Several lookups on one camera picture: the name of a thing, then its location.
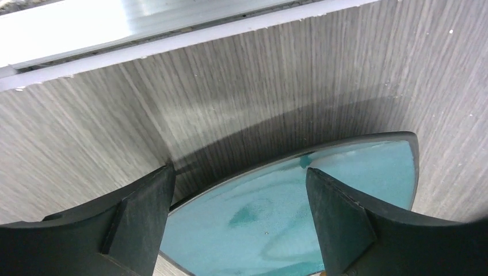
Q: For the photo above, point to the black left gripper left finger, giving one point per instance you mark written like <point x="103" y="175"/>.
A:
<point x="116" y="234"/>

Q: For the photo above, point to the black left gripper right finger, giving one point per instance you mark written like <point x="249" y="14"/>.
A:
<point x="359" y="234"/>

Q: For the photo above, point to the teal square plate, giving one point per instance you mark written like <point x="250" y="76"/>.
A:
<point x="259" y="222"/>

